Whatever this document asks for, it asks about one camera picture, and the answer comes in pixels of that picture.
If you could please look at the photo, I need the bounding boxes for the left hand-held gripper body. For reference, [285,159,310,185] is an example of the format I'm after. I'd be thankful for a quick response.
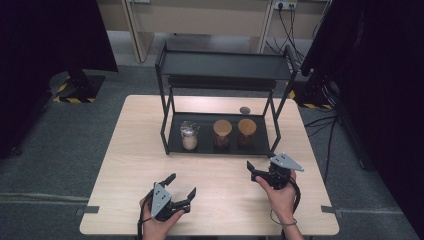
[146,182,191,222]

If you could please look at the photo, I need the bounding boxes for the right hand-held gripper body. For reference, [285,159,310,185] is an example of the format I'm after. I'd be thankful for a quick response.
[263,152,305,191]

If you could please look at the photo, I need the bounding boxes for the glass jar with wooden lid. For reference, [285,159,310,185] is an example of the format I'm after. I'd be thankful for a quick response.
[212,119,234,149]
[237,118,258,148]

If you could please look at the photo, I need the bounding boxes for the glass jar with plastic wrap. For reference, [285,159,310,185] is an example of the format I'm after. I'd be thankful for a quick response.
[179,120,201,152]

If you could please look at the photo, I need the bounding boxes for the black metal shelf rack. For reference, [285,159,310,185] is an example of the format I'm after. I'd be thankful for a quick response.
[154,39,299,158]

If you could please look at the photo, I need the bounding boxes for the person's left hand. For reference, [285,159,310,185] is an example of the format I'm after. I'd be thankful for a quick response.
[139,196,186,240]

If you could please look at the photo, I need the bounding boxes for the person's right hand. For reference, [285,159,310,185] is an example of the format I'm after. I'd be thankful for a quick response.
[255,170,298,226]

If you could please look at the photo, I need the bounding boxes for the grey floor marker tape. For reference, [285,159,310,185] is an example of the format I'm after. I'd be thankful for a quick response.
[320,205,344,218]
[75,205,101,217]

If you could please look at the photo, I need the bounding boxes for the black stand base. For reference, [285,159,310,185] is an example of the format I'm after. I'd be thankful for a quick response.
[289,71,338,111]
[49,68,106,104]

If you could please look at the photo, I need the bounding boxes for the beige desk with power strip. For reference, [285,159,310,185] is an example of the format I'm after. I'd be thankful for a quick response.
[259,0,334,53]

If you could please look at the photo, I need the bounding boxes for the white power strip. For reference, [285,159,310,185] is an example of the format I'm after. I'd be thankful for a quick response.
[274,1,298,11]

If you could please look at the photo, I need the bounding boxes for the left hand-held gripper cable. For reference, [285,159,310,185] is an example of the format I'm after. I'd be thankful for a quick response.
[136,191,153,240]

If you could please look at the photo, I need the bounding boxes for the hand-held gripper cable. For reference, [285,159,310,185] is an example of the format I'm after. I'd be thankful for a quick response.
[136,191,153,240]
[269,175,302,228]

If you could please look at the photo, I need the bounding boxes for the right hand-held gripper cable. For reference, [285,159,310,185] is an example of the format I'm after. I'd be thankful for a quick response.
[269,175,302,228]

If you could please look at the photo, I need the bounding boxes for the black floor cable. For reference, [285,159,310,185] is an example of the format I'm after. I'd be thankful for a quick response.
[304,114,338,184]

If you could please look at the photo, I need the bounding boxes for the black power cable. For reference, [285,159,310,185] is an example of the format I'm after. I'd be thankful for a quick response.
[266,7,301,56]
[278,7,305,63]

